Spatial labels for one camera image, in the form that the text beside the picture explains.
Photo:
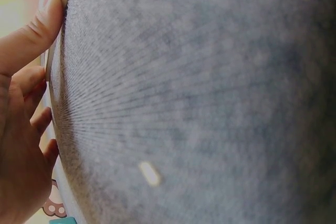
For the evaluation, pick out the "person's left hand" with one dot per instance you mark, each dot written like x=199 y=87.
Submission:
x=18 y=134

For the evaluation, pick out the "small white oblong piece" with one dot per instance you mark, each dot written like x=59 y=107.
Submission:
x=149 y=172

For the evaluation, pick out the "white-edged printed board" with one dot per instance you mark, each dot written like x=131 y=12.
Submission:
x=56 y=58

